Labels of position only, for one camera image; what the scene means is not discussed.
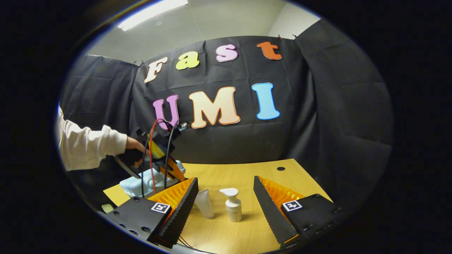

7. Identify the black cable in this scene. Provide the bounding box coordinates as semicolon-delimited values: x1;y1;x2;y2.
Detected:
163;123;178;189
141;139;149;197

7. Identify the red cable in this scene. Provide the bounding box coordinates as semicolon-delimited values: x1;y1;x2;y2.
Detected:
148;119;160;194

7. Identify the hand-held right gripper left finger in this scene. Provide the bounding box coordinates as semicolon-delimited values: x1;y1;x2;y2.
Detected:
106;177;199;246

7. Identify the white skin care tube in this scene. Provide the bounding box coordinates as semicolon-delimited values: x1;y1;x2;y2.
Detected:
194;189;215;219

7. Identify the light blue suitcase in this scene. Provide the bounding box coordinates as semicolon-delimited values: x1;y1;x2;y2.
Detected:
119;161;186;198

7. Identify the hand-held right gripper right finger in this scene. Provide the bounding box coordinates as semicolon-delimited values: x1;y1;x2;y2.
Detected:
253;176;343;246

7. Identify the white pump bottle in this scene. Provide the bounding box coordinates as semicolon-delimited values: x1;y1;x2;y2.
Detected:
220;188;243;223

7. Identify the black backdrop cloth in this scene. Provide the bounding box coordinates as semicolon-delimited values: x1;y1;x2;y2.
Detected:
58;18;394;212

